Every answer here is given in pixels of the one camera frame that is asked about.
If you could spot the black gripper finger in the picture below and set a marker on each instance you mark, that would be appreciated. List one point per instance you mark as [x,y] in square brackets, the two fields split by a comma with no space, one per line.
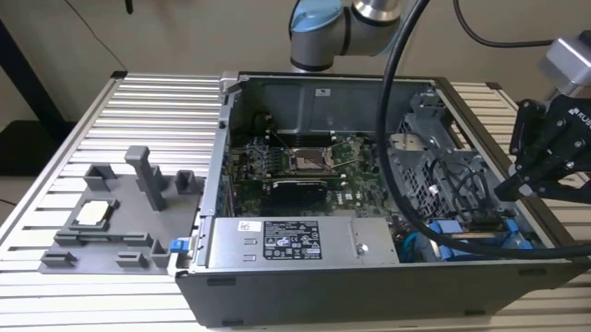
[526,138]
[570,186]

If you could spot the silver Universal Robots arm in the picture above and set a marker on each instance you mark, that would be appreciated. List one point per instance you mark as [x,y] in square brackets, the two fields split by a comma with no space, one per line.
[314,41]

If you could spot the grey metal disk bay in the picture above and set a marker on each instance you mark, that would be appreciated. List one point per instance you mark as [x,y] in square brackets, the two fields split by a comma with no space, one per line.
[415,145]

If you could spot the green motherboard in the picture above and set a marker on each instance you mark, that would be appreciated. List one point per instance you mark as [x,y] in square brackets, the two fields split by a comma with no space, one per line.
[355,193]

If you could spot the silver power supply unit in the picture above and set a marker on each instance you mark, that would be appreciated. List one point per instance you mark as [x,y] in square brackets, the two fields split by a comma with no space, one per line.
[360,235]

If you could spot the black RAM slots row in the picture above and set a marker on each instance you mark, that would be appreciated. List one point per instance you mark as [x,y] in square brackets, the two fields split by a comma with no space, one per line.
[304,138]

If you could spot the CPU socket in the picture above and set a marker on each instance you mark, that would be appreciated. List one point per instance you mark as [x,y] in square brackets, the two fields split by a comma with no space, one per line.
[306,162]

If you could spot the black graphics card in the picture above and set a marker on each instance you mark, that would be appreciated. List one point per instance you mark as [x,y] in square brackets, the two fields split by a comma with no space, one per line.
[295,200]

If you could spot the thin metal locking lever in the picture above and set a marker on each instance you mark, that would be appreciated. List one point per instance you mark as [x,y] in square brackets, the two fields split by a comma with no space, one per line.
[279,140]

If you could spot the black open PC case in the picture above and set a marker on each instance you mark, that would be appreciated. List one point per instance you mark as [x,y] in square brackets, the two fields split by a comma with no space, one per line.
[323,297]

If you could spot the blue case latch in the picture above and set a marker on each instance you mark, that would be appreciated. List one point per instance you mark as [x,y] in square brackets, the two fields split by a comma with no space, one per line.
[179,245]

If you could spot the grey parts rack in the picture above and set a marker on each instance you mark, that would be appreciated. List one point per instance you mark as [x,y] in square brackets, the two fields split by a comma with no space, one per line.
[130,214]

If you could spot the small black hanging object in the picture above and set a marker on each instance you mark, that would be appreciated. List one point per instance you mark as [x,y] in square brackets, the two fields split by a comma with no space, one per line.
[128,6]

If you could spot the silver CPU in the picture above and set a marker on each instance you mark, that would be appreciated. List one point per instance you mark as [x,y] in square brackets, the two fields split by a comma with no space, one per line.
[95,211]

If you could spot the black desk leg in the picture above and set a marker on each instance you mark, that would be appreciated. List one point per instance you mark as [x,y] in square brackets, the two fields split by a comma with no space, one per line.
[32,69]

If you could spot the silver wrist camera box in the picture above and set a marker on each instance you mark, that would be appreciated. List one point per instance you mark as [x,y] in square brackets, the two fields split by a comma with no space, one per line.
[567,62]

